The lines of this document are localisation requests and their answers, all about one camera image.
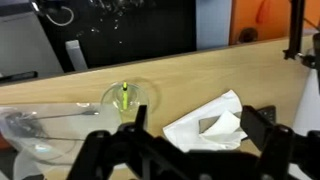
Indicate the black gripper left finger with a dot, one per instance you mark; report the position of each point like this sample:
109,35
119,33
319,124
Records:
147,157

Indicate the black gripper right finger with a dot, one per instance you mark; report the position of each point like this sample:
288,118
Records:
281,146

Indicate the clear glass bowl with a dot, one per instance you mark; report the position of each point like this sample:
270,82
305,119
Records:
112,99

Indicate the yellow-green marker pen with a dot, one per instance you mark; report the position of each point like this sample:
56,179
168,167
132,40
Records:
125,95

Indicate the crumpled white paper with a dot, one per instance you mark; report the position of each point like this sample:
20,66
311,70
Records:
213,126

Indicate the clear plastic bag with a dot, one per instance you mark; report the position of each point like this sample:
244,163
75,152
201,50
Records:
49,136

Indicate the black cabinet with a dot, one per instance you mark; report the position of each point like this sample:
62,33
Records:
113,32

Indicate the orange panel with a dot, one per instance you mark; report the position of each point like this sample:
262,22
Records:
271,18

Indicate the black stand pole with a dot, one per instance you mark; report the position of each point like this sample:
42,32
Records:
296,29

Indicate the grey metal bracket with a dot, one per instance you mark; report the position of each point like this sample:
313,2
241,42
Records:
75,54

